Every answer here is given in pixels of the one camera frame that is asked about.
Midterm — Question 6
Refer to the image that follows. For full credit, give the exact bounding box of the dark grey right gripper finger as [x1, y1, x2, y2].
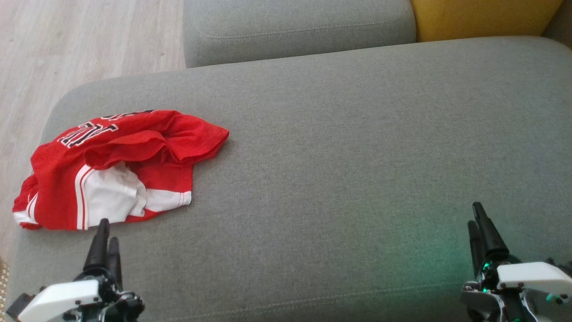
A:
[473, 202, 510, 264]
[467, 220, 485, 278]

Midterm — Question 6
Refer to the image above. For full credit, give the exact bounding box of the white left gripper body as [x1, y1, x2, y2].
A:
[18, 268, 146, 322]

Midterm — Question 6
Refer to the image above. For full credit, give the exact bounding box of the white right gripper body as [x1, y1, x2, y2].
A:
[463, 255, 572, 322]

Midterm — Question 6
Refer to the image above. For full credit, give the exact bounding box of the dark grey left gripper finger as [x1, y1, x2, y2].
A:
[83, 218, 110, 274]
[109, 237, 123, 289]

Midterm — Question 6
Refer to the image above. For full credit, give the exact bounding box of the red Bulls basketball jersey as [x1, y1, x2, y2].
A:
[13, 110, 230, 231]

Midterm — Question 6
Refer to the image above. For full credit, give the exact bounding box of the grey sofa seat cushion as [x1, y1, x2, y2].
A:
[7, 36, 572, 322]

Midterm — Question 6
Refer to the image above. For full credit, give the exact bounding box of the yellow sofa cushion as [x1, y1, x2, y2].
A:
[410, 0, 564, 43]

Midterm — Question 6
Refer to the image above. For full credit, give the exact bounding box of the grey sofa side cushion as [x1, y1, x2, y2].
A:
[542, 0, 572, 50]

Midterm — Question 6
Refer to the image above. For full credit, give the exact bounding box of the grey sofa back cushion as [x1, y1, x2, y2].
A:
[183, 0, 417, 68]

